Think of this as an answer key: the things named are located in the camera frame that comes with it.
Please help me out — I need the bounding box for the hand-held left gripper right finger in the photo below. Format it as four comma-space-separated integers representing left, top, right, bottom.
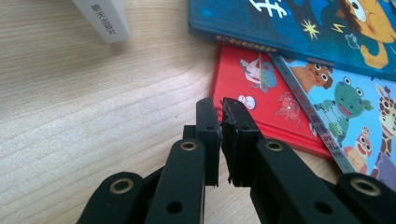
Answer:
220, 97, 265, 189

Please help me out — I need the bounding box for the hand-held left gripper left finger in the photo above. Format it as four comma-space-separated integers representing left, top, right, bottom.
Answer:
182, 97, 222, 188

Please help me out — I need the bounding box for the red picture book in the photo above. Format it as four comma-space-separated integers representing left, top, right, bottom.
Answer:
208, 43, 334, 161

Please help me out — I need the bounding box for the light blue animal picture book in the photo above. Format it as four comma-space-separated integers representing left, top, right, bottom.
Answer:
268, 53, 396, 192

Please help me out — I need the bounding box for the dark blue picture book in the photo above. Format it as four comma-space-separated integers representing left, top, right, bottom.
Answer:
187, 0, 396, 83

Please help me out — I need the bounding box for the white caterpillar picture book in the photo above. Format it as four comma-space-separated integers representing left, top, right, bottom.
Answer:
72, 0, 131, 45

